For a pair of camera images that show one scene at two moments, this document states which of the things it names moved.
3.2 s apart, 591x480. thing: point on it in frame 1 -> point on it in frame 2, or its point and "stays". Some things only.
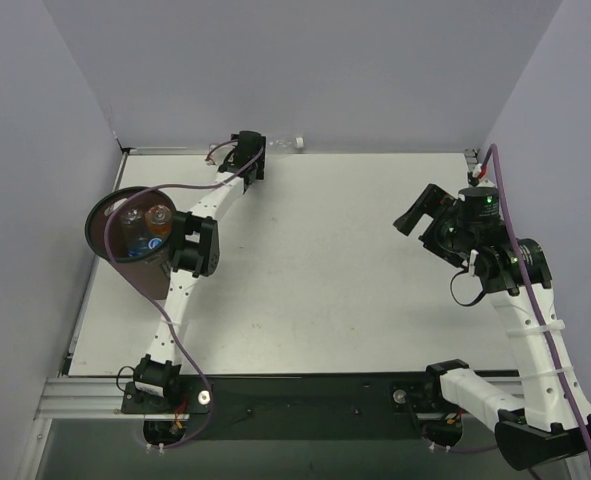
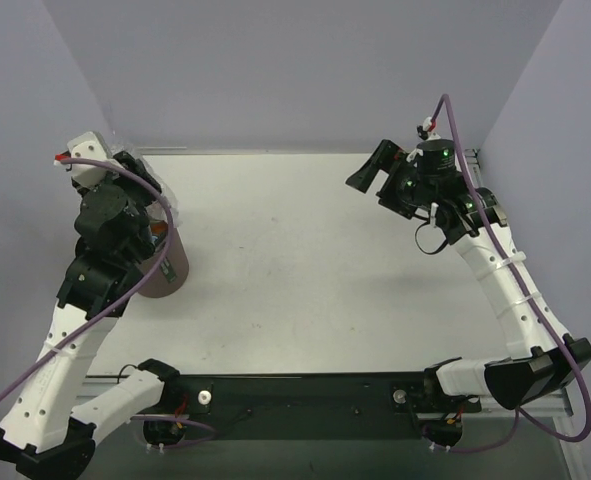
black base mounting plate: x=317 y=405 stays
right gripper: x=433 y=220 -> x=390 y=181
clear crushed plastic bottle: x=297 y=142 -> x=168 y=202
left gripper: x=250 y=163 -> x=138 y=167
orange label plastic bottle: x=159 y=220 stays
